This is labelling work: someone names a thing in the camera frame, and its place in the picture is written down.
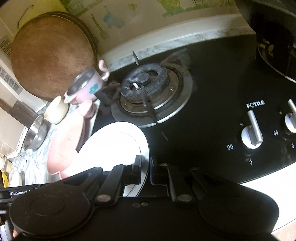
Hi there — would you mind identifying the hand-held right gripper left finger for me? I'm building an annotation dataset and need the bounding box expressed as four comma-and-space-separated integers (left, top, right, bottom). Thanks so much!
62, 155, 142, 207

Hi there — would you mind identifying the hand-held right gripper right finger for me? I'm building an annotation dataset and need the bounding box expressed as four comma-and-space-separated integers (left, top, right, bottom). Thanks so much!
150, 157, 232, 205

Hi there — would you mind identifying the white plate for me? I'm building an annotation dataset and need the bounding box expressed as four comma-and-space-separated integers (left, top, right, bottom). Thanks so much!
77, 122, 151, 197

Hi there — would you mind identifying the pink steel-lined bowl with handles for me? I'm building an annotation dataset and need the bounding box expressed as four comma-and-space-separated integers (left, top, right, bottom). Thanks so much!
63, 60, 110, 105

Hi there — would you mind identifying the yellow object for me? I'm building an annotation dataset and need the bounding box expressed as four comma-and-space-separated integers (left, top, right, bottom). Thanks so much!
0, 170, 10, 188

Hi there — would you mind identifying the white power strip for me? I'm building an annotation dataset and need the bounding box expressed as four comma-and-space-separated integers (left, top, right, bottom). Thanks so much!
14, 126, 31, 158

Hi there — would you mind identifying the stainless steel bowl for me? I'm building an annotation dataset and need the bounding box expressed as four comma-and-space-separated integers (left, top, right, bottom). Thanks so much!
23, 113, 50, 150

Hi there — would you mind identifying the pink plate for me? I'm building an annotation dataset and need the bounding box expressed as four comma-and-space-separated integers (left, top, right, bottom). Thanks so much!
46, 100, 95, 180

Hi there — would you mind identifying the cream bowl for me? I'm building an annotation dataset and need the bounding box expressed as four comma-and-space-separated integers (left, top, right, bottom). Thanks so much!
43, 95, 69, 124

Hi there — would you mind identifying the gas burner with grate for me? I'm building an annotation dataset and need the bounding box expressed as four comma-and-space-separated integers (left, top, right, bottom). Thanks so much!
111, 52, 193, 128
255, 30, 296, 84

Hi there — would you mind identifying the silver stove knob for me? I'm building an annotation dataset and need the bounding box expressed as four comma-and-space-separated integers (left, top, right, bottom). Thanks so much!
241, 110, 264, 149
284, 98, 296, 133

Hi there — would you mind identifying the black glass gas stove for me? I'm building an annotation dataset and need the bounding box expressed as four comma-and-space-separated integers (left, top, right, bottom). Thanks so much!
92, 35, 296, 186

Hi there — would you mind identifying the white vent grille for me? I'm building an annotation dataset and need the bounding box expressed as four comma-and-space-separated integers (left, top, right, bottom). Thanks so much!
0, 35, 23, 94

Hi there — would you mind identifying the round wooden cutting board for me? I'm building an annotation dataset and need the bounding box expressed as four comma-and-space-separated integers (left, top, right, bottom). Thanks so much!
10, 13, 96, 101

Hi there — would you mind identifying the dark round tray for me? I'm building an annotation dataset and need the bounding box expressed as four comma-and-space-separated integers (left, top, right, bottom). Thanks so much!
55, 11, 99, 58

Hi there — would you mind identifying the pale yellow board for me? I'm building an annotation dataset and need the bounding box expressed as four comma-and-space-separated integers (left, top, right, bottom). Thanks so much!
17, 5, 67, 26

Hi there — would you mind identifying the black wok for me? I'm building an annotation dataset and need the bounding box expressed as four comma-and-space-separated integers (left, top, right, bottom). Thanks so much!
234, 0, 296, 35

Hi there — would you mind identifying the cartoon wall sticker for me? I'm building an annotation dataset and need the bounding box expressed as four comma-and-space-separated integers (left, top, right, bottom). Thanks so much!
65, 0, 236, 44

